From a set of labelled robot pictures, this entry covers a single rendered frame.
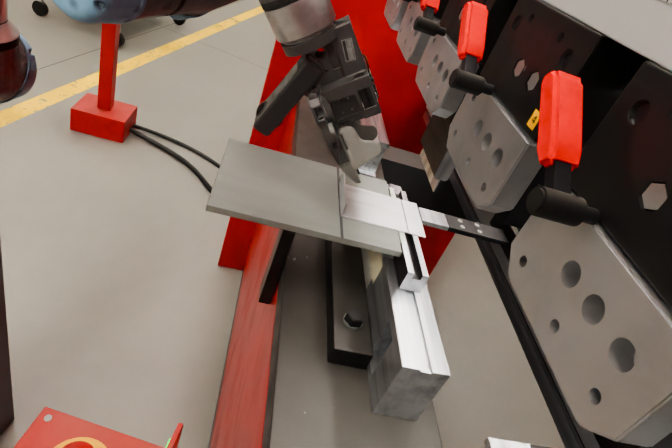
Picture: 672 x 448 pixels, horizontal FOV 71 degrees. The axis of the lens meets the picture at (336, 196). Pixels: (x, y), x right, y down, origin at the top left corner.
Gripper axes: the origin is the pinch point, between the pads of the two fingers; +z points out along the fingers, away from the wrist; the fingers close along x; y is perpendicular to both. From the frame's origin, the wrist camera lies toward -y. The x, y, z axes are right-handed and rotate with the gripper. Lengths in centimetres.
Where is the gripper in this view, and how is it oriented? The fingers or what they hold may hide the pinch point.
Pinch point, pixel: (350, 172)
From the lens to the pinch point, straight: 66.6
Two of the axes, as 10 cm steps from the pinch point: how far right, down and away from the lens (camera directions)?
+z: 3.6, 7.6, 5.3
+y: 9.3, -3.2, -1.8
